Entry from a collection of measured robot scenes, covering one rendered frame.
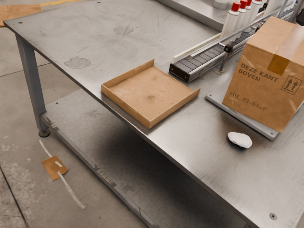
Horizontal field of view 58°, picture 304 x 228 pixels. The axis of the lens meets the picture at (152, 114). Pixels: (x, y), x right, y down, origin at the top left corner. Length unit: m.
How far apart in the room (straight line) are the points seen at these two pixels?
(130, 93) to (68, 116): 0.85
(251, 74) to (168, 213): 0.82
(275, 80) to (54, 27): 1.06
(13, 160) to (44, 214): 0.45
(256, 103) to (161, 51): 0.55
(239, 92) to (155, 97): 0.31
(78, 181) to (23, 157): 0.41
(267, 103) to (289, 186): 0.28
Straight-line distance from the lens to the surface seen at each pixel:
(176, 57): 1.19
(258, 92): 1.03
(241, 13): 1.43
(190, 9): 1.77
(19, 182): 1.87
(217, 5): 1.86
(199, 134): 0.98
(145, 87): 1.11
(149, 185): 1.54
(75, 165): 1.87
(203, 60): 1.27
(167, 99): 1.08
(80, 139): 1.72
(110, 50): 1.33
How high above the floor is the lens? 1.52
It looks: 43 degrees down
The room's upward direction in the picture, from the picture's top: 10 degrees clockwise
